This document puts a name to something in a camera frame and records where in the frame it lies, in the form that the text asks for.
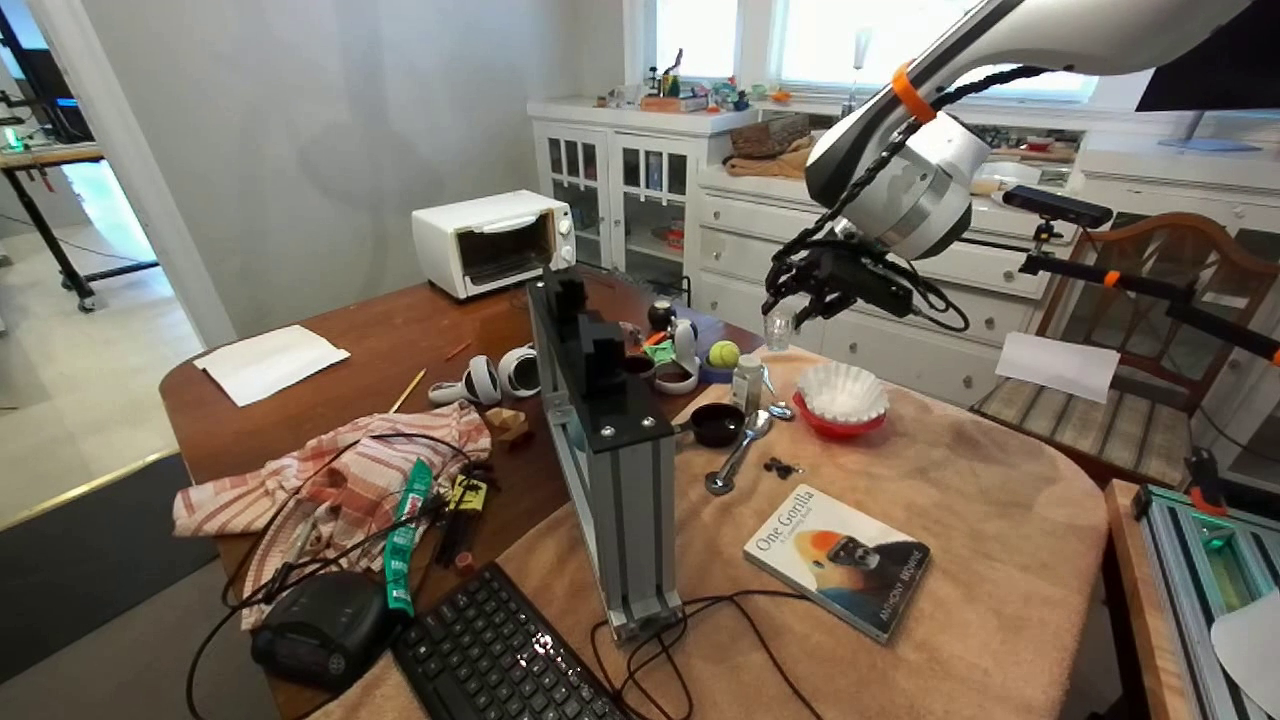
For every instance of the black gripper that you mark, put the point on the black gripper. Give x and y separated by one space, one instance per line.
871 278

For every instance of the small clear glass cup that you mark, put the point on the small clear glass cup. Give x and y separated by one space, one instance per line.
776 338

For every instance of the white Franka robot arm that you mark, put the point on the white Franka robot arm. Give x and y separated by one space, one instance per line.
1067 33

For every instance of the black measuring cup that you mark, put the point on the black measuring cup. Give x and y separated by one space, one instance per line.
718 429

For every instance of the yellow tennis ball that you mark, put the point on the yellow tennis ball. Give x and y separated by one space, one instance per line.
725 355

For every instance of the white paper coffee filter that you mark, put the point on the white paper coffee filter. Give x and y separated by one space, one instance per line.
843 395

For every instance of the glass pepper shaker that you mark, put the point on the glass pepper shaker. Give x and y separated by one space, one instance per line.
748 384

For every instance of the brown wicker basket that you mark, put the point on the brown wicker basket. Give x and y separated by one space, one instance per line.
768 146

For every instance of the red bowl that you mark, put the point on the red bowl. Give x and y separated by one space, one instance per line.
843 429

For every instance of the green plastic toy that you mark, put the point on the green plastic toy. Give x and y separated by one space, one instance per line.
659 355

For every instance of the black binder clip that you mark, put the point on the black binder clip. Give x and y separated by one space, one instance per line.
780 468

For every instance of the large metal spoon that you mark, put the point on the large metal spoon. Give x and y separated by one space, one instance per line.
736 460

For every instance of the white drawer dresser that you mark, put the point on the white drawer dresser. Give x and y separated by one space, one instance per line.
995 362

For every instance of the white glass-door cabinet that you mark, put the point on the white glass-door cabinet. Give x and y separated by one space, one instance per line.
625 172

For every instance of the wooden utensil holder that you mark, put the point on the wooden utensil holder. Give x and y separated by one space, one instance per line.
661 94

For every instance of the white folded paper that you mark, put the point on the white folded paper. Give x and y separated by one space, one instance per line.
1053 365

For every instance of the book with bird cover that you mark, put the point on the book with bird cover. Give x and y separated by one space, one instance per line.
843 562

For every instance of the white window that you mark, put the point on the white window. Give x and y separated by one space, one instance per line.
692 33

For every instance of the aluminium extrusion stand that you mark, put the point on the aluminium extrusion stand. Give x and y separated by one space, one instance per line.
625 523

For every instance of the beige towel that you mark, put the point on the beige towel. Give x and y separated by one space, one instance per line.
986 534

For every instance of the brown wooden figure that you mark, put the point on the brown wooden figure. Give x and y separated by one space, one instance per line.
507 426

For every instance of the carved wooden chair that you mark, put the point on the carved wooden chair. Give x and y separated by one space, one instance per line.
1160 244

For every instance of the white toaster oven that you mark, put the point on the white toaster oven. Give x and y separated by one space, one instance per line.
445 244

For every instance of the yellow black gadget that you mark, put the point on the yellow black gadget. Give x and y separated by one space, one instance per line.
464 497

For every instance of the thin wooden stick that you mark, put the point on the thin wooden stick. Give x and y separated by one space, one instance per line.
409 395

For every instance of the black orange clamp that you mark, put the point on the black orange clamp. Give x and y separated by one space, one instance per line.
1205 483

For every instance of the wooden cart top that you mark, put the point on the wooden cart top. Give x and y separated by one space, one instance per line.
1125 602

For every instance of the black monitor screen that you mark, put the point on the black monitor screen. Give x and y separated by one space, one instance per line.
1213 63

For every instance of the green tube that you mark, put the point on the green tube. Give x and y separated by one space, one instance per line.
407 544

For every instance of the pink striped cloth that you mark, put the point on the pink striped cloth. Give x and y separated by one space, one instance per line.
363 460

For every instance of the black keyboard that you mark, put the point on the black keyboard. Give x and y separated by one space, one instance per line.
485 652

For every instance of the white paper sheet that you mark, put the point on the white paper sheet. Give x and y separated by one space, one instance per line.
275 362

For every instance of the black computer mouse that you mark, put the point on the black computer mouse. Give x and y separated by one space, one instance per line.
322 629

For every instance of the wooden desk with black legs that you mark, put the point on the wooden desk with black legs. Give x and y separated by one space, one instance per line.
53 157

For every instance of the dark floor mat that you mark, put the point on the dark floor mat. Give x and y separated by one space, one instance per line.
95 572

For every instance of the black bar camera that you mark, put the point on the black bar camera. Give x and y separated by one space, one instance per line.
1053 206

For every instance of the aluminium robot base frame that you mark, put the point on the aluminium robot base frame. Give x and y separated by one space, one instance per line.
1203 587

